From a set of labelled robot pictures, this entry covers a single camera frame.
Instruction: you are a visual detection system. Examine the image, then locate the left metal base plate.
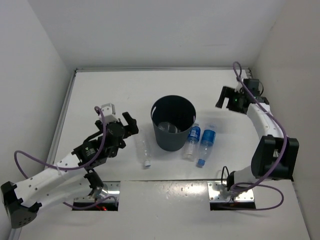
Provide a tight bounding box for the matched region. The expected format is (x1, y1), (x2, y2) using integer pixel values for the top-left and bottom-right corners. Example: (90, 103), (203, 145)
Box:
(88, 181), (121, 201)

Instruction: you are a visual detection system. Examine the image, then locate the blue capped plastic bottle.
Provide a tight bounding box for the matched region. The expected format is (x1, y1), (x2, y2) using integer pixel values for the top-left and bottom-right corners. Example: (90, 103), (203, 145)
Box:
(196, 123), (216, 168)

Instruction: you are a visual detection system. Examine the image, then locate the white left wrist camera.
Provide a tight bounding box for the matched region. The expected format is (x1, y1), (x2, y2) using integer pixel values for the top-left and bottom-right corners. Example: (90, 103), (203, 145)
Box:
(100, 103), (118, 123)

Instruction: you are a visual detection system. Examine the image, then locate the dark grey garbage bin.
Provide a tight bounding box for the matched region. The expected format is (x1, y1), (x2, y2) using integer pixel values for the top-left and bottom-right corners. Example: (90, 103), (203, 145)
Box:
(150, 95), (196, 152)

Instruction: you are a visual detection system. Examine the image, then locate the clear bottle orange blue label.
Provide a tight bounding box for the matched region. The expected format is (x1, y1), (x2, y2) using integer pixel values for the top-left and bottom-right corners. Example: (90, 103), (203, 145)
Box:
(158, 122), (179, 134)

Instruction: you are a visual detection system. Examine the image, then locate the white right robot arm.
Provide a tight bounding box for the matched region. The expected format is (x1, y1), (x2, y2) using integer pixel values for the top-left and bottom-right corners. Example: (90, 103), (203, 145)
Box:
(215, 78), (300, 191)

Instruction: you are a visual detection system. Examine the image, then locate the metal base plate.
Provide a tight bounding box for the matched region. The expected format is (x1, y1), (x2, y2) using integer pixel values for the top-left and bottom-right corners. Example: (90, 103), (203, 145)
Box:
(88, 181), (121, 201)
(207, 180), (255, 204)

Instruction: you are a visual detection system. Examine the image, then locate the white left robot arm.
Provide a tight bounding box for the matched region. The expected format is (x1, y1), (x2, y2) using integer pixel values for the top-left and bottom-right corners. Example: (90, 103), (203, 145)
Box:
(0, 108), (139, 229)

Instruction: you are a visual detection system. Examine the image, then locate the clear unlabelled plastic bottle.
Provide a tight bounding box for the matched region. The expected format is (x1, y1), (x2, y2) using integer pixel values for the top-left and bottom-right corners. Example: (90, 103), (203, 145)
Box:
(134, 128), (152, 169)

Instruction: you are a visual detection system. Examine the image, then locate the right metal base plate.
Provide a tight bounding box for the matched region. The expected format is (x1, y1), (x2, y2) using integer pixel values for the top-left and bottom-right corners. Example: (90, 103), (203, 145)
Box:
(207, 180), (255, 204)

